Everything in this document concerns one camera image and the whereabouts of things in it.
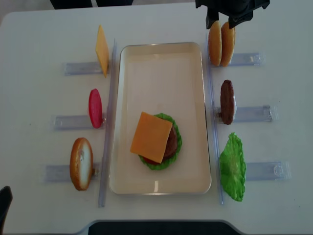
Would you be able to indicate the standing brown meat patty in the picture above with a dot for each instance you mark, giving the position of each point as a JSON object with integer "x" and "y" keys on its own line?
{"x": 227, "y": 101}

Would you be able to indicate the standing orange cheese slice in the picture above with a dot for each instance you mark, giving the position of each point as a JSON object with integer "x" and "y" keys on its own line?
{"x": 102, "y": 51}

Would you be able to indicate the standing white-faced bread slice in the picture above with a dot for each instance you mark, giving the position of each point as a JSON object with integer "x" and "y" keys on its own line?
{"x": 81, "y": 164}

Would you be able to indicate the clear holder under bread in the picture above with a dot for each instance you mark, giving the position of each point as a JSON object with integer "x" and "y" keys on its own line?
{"x": 54, "y": 174}

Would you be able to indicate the cream rectangular tray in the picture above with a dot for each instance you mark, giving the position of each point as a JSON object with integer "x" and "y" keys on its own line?
{"x": 161, "y": 86}

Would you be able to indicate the clear holder under tomato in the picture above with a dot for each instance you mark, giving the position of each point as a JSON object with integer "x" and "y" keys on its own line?
{"x": 62, "y": 123}

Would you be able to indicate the brown meat patty on burger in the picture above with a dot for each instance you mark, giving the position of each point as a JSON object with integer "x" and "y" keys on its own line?
{"x": 171, "y": 145}

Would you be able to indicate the red tomato slice on burger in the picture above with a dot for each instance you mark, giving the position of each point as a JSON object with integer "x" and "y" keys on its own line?
{"x": 150, "y": 161}

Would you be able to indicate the clear holder under buns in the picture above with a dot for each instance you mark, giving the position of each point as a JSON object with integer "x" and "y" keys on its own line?
{"x": 247, "y": 59}

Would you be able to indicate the clear holder under lettuce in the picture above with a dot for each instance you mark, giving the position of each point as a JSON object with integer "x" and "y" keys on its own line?
{"x": 268, "y": 171}

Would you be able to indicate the standing green lettuce leaf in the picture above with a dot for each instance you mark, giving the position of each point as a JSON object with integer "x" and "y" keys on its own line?
{"x": 233, "y": 168}

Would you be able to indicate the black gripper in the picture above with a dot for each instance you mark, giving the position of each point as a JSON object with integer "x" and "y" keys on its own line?
{"x": 245, "y": 6}

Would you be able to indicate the standing bun slice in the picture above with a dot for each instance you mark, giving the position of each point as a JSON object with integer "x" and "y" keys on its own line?
{"x": 215, "y": 43}

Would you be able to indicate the clear holder under cheese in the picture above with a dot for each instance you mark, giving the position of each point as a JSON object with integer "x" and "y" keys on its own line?
{"x": 83, "y": 68}

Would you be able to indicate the long clear rail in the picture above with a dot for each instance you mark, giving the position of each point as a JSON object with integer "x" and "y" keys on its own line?
{"x": 109, "y": 129}
{"x": 213, "y": 125}

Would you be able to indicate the black base at bottom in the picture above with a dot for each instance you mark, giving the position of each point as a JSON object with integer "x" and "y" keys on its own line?
{"x": 161, "y": 228}

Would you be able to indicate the standing red tomato slice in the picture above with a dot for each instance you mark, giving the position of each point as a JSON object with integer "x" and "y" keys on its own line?
{"x": 95, "y": 108}

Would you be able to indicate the left long clear rail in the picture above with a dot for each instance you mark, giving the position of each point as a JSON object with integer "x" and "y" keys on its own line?
{"x": 109, "y": 129}

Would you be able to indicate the black object at left edge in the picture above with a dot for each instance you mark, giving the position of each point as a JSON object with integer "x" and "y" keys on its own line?
{"x": 5, "y": 202}

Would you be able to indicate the right long clear rail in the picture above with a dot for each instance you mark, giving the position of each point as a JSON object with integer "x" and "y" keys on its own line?
{"x": 213, "y": 125}

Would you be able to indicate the green lettuce leaf on burger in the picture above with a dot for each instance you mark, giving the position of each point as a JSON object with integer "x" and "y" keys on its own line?
{"x": 166, "y": 163}

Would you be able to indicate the clear holder under patty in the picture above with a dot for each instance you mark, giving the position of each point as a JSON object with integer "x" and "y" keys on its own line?
{"x": 265, "y": 113}

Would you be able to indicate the orange cheese slice on burger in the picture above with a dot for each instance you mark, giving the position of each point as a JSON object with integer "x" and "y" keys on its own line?
{"x": 150, "y": 137}

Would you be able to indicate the golden top bun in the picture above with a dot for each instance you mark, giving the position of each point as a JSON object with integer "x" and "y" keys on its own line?
{"x": 228, "y": 44}

